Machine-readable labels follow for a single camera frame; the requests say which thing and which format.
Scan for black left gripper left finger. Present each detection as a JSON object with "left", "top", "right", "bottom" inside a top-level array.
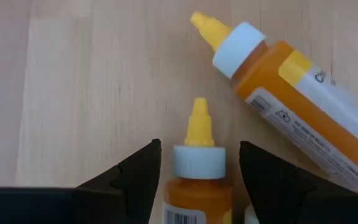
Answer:
[{"left": 0, "top": 139, "right": 162, "bottom": 224}]

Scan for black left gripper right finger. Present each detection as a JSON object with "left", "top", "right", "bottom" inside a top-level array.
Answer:
[{"left": 239, "top": 141, "right": 358, "bottom": 224}]

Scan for yellow paint bottle white cap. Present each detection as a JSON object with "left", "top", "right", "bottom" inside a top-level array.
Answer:
[
  {"left": 190, "top": 11, "right": 358, "bottom": 195},
  {"left": 163, "top": 97, "right": 232, "bottom": 224}
]

